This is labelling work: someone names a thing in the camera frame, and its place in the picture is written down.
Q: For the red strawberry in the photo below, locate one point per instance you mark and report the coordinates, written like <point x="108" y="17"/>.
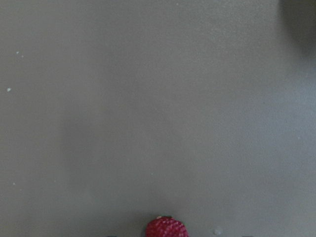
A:
<point x="166" y="226"/>

